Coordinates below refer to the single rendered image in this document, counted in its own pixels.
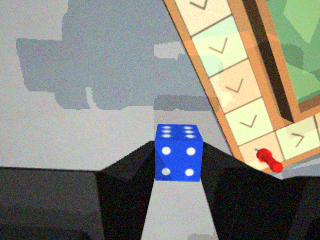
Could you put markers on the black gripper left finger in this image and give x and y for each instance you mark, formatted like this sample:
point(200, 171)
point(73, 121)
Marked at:
point(110, 204)

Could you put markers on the red pawn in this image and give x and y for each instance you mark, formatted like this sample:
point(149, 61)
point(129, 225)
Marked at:
point(264, 155)

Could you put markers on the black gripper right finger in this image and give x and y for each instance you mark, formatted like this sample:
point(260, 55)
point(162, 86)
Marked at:
point(246, 203)

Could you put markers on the blue die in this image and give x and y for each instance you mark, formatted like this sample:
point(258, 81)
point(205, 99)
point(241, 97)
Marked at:
point(178, 153)

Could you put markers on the orange wooden board border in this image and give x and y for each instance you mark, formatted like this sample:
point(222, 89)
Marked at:
point(249, 41)

